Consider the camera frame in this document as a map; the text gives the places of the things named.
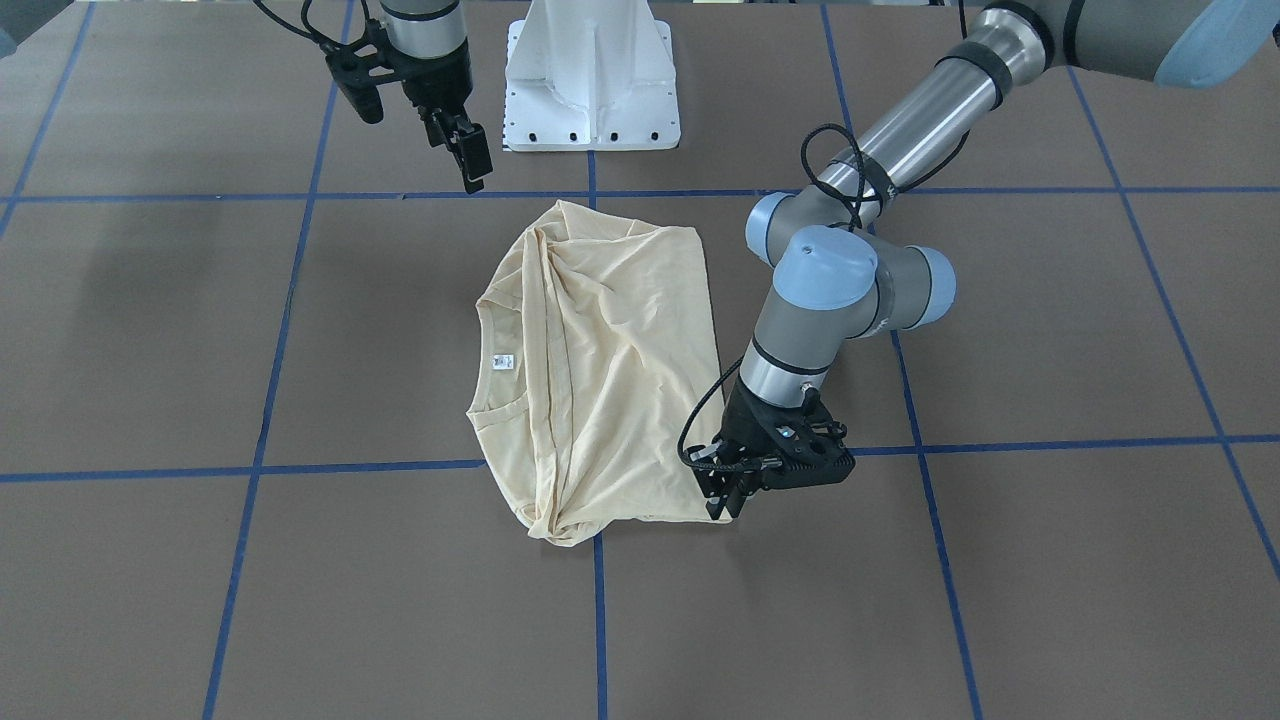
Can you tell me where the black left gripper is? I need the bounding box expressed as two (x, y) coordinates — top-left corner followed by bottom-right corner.
(695, 380), (801, 521)

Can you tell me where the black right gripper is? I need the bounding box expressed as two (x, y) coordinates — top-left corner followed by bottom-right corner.
(399, 45), (493, 193)

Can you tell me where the cream long-sleeve graphic shirt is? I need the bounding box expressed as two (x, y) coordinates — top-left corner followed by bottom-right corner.
(467, 201), (723, 547)

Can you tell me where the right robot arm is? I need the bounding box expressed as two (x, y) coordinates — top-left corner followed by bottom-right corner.
(380, 1), (493, 193)

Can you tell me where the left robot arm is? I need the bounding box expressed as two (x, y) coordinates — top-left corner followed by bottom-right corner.
(678, 1), (1279, 521)

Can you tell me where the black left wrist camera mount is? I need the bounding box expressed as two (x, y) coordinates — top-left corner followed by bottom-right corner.
(760, 388), (856, 489)

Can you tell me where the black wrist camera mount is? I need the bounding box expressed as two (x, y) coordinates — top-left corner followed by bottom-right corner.
(760, 388), (856, 489)
(319, 19), (399, 126)

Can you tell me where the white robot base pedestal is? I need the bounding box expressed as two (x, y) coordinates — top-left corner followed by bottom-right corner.
(503, 1), (681, 152)

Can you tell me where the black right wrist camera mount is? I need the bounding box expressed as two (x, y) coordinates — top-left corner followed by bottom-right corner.
(319, 19), (399, 126)

